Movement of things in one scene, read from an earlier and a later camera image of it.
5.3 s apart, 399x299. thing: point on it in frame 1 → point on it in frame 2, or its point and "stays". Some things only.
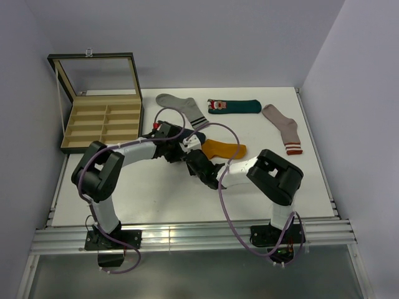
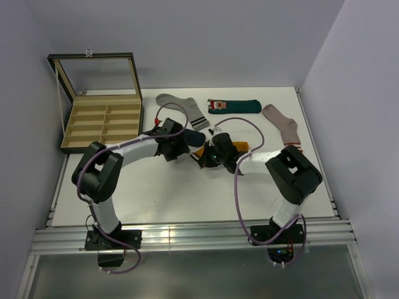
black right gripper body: x=192 y=172 → x=212 y=158
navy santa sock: x=187 y=133 stays
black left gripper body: x=174 y=151 stays
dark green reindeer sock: x=216 y=106 stays
